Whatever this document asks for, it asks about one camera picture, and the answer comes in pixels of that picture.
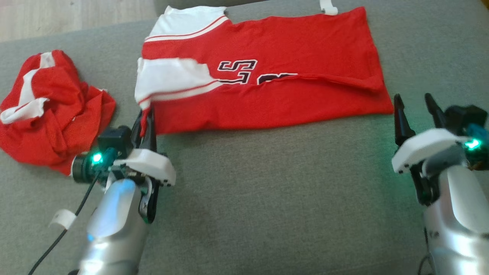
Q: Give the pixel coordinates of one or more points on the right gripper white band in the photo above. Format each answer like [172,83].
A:
[424,147]

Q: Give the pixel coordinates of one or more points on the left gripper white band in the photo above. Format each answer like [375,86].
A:
[153,164]

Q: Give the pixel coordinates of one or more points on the red mesh basketball shorts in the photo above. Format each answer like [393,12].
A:
[53,126]

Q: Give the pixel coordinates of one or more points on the red white basketball jersey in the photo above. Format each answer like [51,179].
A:
[305,46]

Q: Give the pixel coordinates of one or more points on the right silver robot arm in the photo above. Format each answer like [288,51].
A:
[458,229]

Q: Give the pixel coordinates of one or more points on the grey sofa back cushion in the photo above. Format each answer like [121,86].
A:
[198,2]

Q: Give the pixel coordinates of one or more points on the grey sofa seat cushion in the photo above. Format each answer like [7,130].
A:
[286,191]

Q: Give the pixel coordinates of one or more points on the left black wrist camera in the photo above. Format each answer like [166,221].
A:
[112,139]

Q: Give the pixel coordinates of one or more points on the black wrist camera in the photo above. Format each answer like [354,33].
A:
[112,139]
[464,116]

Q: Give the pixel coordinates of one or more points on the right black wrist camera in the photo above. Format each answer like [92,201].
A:
[464,116]

